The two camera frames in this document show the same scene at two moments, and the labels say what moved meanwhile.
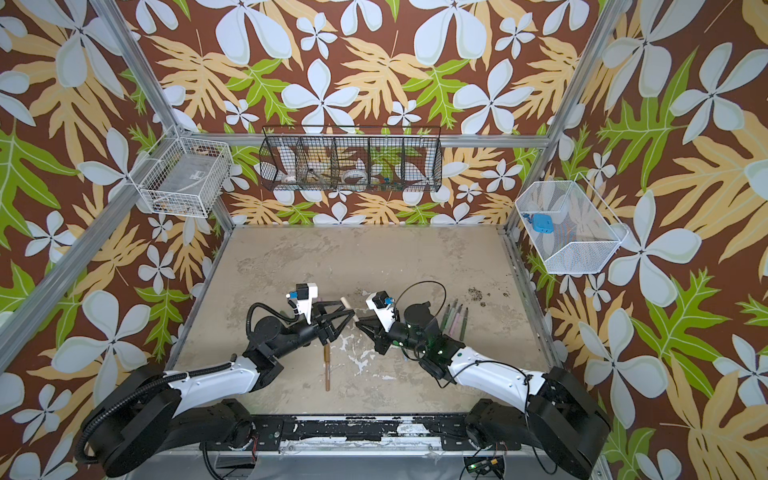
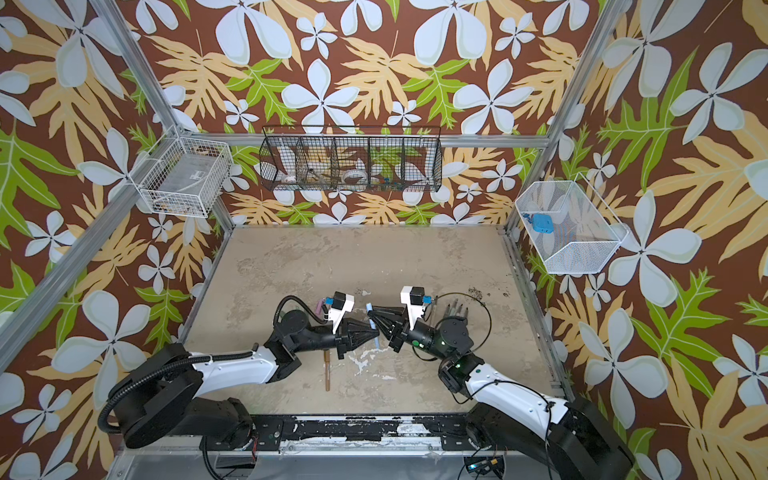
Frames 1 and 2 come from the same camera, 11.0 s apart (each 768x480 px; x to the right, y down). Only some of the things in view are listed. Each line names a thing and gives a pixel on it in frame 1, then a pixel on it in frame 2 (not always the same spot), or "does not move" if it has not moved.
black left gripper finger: (329, 316) → (369, 338)
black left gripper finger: (319, 307) → (359, 333)
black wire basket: (352, 158) does not move
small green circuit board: (483, 464) does not move
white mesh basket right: (573, 228) does not move
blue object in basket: (541, 223) does not move
